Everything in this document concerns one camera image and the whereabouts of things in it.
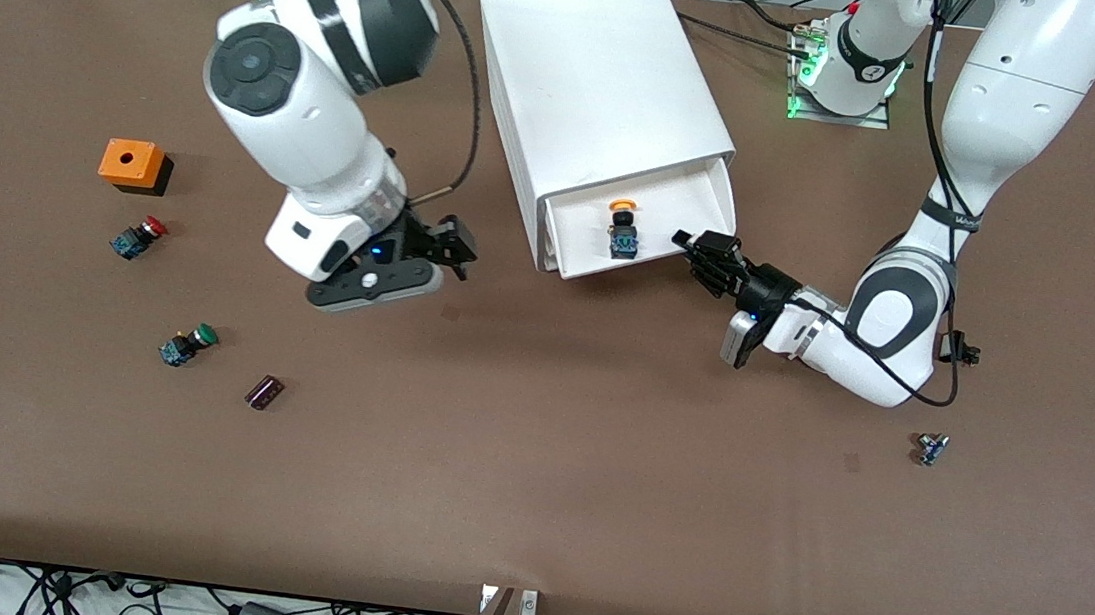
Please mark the green cap push button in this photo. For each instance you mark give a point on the green cap push button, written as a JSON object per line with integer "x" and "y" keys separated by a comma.
{"x": 182, "y": 348}

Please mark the white drawer cabinet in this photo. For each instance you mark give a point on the white drawer cabinet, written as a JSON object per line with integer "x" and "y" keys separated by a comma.
{"x": 600, "y": 72}

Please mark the black square push switch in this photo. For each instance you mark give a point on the black square push switch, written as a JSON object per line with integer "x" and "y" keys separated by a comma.
{"x": 967, "y": 354}

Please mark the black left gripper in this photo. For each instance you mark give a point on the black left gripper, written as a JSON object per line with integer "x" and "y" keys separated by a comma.
{"x": 768, "y": 287}

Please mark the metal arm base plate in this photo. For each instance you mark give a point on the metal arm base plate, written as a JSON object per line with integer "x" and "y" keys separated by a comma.
{"x": 872, "y": 121}

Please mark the white plastic drawer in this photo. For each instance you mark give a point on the white plastic drawer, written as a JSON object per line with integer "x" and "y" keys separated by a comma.
{"x": 687, "y": 211}

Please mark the brown tape patch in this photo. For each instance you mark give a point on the brown tape patch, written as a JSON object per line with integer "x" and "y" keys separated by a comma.
{"x": 450, "y": 313}

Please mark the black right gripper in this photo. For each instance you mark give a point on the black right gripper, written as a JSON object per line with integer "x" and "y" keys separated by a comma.
{"x": 419, "y": 240}

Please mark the red cap push button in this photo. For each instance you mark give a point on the red cap push button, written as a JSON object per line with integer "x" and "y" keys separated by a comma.
{"x": 134, "y": 241}

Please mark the small metal fitting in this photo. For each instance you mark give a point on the small metal fitting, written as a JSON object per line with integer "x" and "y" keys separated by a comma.
{"x": 931, "y": 450}

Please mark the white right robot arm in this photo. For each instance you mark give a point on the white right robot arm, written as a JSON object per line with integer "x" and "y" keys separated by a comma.
{"x": 293, "y": 132}

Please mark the orange cap push button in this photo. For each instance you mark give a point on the orange cap push button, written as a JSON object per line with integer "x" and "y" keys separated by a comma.
{"x": 624, "y": 240}

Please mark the orange button enclosure box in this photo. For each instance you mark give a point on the orange button enclosure box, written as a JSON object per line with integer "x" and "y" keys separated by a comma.
{"x": 129, "y": 162}

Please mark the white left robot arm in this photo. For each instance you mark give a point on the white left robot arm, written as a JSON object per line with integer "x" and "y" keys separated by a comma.
{"x": 1020, "y": 92}

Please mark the dark purple small component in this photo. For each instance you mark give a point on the dark purple small component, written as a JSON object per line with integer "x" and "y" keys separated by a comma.
{"x": 264, "y": 393}

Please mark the white post bracket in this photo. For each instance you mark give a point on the white post bracket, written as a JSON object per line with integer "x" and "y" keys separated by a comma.
{"x": 529, "y": 604}

